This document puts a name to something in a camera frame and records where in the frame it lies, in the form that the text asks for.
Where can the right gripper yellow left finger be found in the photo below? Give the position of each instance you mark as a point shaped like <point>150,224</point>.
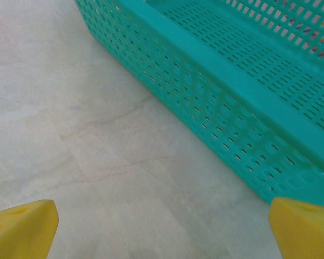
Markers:
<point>21,232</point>

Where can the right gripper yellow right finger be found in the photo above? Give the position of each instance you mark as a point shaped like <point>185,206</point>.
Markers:
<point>305,232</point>

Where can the teal plastic mesh basket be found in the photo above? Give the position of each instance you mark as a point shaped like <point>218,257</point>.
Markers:
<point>205,67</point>

